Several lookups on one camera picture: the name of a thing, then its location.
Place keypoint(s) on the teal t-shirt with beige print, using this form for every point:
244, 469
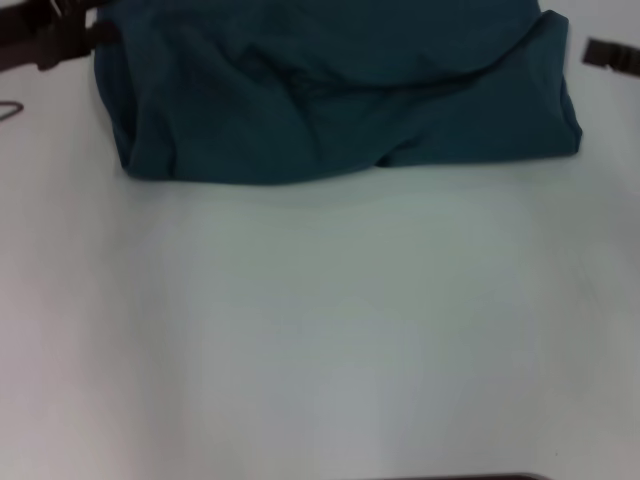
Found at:
325, 100

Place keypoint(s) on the black flat panel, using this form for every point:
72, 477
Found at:
500, 477

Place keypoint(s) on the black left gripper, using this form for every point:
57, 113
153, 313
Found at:
40, 35

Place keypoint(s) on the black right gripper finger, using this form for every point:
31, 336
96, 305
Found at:
612, 56

